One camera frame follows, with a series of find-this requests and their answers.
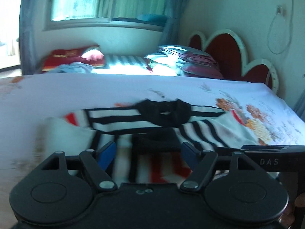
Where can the red embroidered pillow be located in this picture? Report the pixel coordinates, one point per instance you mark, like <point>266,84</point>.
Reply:
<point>90,55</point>

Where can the wall charger with cable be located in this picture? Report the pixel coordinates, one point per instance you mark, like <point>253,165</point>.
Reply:
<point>280,31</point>

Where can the red heart-shaped headboard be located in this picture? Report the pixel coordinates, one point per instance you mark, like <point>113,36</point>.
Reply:
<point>229,51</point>

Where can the far right blue curtain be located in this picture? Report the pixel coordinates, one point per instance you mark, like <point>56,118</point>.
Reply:
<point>299,108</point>

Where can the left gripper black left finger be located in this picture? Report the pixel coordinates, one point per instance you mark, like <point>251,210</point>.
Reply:
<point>94,165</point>

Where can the floral white bed sheet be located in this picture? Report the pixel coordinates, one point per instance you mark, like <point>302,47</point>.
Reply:
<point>27,101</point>

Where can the blue curtain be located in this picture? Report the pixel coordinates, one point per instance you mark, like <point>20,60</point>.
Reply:
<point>299,108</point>
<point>26,37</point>
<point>174,12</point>

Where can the light blue cloth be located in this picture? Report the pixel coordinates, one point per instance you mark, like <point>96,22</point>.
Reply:
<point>75,67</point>

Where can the aluminium sliding window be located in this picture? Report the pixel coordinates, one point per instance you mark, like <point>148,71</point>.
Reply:
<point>144,14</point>

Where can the folded maroon quilt stack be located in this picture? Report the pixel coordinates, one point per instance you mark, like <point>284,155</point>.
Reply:
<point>174,60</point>

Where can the striped grey white mattress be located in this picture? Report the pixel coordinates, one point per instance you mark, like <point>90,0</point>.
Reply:
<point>124,64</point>

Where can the striped knit children's sweater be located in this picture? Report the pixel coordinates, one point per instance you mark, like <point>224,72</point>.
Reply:
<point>148,136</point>

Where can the left blue curtain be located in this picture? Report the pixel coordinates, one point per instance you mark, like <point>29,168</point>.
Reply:
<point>26,37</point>

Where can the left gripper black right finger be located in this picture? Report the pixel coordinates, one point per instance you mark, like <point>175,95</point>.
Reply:
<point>201,164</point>

